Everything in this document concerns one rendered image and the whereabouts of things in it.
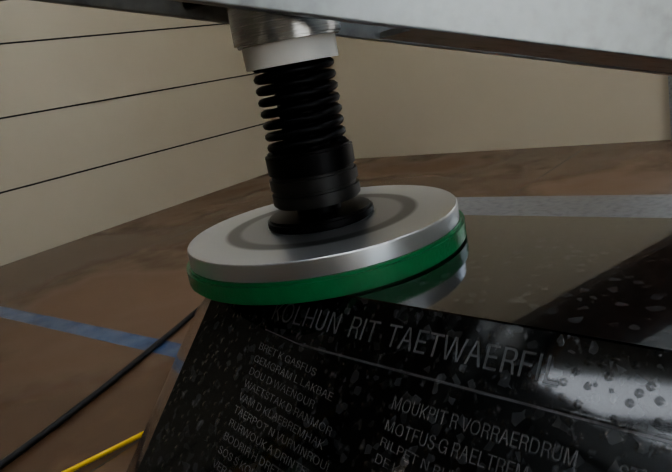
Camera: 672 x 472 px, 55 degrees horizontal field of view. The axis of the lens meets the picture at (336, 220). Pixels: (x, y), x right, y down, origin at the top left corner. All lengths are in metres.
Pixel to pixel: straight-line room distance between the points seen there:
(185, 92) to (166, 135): 0.45
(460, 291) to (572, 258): 0.08
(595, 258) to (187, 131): 5.68
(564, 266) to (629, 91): 4.95
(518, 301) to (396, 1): 0.21
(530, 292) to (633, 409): 0.10
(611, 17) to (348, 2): 0.19
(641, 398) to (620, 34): 0.29
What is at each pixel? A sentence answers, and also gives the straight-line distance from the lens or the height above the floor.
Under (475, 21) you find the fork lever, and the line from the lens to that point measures 0.47.
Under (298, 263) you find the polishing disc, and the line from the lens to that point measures 0.41.
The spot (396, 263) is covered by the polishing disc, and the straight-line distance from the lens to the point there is 0.42.
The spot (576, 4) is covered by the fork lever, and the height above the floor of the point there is 0.98.
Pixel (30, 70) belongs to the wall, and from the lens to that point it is 5.32.
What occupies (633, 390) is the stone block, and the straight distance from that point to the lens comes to 0.32.
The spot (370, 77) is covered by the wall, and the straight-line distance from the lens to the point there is 6.30.
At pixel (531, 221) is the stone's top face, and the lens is 0.52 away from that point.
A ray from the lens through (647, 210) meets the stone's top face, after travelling 0.53.
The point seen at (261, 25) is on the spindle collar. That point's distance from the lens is 0.46.
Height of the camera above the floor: 0.97
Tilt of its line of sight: 13 degrees down
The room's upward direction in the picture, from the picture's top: 10 degrees counter-clockwise
